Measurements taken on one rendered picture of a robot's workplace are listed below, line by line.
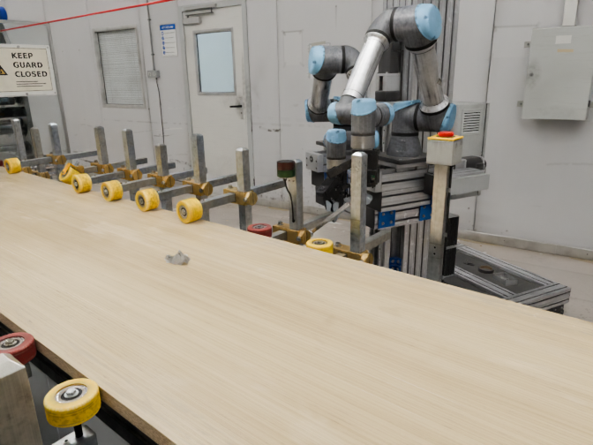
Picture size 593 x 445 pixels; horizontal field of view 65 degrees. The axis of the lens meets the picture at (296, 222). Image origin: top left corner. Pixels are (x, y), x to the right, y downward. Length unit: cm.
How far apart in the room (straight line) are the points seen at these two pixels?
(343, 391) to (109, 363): 41
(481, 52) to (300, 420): 362
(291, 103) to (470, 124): 265
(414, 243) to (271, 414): 182
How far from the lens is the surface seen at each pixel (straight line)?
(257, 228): 154
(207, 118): 559
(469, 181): 216
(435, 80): 191
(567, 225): 414
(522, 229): 419
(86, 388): 87
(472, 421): 78
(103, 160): 255
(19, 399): 52
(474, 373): 87
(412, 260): 250
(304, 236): 161
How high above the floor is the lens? 138
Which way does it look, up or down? 17 degrees down
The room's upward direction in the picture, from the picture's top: 1 degrees counter-clockwise
